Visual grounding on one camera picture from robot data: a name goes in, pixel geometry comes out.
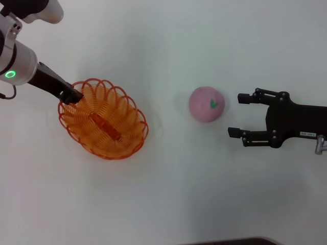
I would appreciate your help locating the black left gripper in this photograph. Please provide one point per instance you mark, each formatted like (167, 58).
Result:
(48, 81)

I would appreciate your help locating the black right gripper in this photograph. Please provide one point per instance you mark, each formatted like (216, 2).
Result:
(293, 117)

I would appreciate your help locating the pink peach with green leaf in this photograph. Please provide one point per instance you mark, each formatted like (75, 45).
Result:
(204, 107)

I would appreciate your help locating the orange plastic woven basket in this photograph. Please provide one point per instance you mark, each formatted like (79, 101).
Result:
(104, 125)

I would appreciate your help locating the silver elbow connector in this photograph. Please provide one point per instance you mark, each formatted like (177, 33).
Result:
(320, 145)

